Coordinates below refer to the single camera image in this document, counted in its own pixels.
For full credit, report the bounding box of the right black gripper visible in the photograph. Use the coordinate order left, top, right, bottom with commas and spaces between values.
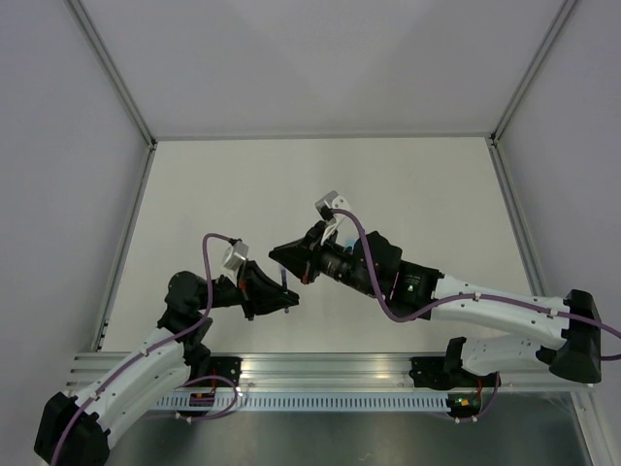
271, 222, 379, 300

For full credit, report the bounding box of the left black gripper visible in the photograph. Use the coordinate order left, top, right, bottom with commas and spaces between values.
197, 258, 299, 320

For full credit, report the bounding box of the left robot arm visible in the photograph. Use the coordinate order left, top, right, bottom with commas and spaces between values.
34, 261, 300, 465

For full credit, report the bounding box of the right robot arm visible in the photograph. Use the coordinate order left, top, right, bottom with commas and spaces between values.
269, 221, 602, 385

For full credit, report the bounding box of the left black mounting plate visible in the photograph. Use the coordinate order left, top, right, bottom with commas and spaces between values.
187, 355, 244, 388

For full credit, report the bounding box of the black mounting plate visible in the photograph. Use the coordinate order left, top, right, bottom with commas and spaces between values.
187, 355, 244, 388
409, 356, 496, 391

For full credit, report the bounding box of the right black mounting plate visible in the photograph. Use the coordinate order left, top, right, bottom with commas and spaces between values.
409, 356, 496, 391

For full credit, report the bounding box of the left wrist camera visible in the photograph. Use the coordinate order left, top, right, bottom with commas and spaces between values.
221, 239, 249, 281

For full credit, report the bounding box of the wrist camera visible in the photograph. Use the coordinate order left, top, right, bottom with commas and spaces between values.
221, 239, 249, 281
314, 190, 350, 226

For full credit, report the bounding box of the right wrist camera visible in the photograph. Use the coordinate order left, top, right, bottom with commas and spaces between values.
314, 190, 350, 226

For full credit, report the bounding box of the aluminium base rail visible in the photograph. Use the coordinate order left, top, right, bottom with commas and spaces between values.
61, 351, 595, 393

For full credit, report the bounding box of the white slotted cable duct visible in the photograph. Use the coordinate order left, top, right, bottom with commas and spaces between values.
153, 390, 481, 414

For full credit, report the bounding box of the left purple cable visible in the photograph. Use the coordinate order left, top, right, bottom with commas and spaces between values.
50, 233, 242, 460

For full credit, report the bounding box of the left aluminium frame post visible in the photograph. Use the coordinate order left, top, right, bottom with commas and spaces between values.
64, 0, 157, 150

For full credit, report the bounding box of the aluminium frame post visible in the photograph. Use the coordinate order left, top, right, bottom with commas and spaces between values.
64, 0, 157, 150
489, 0, 580, 147

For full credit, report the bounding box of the right aluminium frame post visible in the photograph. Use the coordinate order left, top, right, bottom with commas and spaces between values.
489, 0, 580, 147

